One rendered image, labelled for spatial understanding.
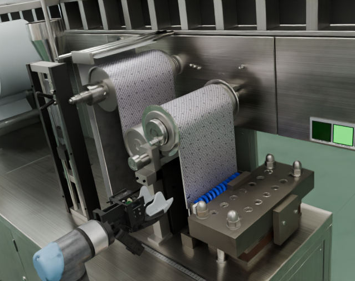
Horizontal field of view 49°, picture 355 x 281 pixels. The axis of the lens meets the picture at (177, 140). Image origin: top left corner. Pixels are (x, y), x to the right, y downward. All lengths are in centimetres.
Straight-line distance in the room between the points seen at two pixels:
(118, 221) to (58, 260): 17
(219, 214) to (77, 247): 39
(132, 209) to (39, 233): 55
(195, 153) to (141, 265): 35
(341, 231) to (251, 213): 174
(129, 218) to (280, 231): 43
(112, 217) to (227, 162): 44
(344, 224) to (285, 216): 172
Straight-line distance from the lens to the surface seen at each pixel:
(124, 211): 94
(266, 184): 120
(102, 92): 120
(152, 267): 115
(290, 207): 115
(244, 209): 110
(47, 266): 87
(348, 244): 268
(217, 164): 118
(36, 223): 149
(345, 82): 109
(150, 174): 110
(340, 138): 114
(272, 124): 124
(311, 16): 111
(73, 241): 89
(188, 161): 108
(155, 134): 105
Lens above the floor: 164
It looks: 23 degrees down
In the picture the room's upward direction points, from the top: 8 degrees counter-clockwise
